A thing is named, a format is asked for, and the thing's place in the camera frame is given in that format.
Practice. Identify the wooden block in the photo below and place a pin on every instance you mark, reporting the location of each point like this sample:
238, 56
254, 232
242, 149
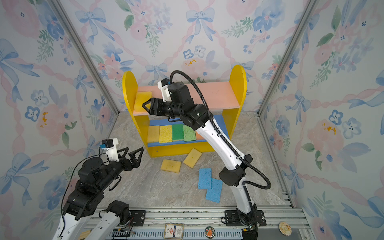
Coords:
84, 235

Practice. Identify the square printed card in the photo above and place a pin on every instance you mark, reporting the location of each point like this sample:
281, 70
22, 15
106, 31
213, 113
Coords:
174, 231

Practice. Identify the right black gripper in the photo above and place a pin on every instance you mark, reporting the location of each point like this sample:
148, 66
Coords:
158, 106

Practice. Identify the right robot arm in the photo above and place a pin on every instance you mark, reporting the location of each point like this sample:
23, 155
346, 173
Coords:
200, 119

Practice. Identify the orange pink sponge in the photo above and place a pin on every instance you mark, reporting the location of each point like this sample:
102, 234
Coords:
199, 137

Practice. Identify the bright yellow sponge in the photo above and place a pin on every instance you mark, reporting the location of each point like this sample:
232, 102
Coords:
165, 134

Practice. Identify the aluminium rail base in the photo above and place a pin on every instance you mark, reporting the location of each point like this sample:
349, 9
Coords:
195, 220

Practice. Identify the round beige disc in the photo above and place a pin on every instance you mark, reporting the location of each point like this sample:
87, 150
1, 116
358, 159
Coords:
285, 229

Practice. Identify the dark green sponge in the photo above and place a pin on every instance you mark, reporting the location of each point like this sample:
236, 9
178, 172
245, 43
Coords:
177, 133

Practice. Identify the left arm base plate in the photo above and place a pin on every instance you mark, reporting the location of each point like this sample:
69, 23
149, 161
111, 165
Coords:
132, 218

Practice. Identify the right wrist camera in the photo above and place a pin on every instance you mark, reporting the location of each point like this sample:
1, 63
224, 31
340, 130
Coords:
163, 87

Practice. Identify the yellow shelf pink blue boards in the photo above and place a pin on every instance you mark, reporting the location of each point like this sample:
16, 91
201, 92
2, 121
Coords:
225, 97

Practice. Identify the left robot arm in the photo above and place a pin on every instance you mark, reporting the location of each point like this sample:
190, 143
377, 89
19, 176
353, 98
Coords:
79, 208

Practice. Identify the pale yellow sponge orange back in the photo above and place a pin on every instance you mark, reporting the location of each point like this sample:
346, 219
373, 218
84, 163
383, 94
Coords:
192, 158

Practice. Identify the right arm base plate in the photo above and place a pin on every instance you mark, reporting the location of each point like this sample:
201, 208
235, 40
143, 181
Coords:
234, 218

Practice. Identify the round dark badge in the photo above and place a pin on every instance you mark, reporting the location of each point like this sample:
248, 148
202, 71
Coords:
209, 232

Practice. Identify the light green sponge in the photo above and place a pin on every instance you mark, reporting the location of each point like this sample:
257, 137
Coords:
189, 134

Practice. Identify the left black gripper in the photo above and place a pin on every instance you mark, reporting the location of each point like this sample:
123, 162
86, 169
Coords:
134, 162

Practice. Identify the blue sponge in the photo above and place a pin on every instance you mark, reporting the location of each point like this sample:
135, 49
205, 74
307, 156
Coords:
205, 179
214, 193

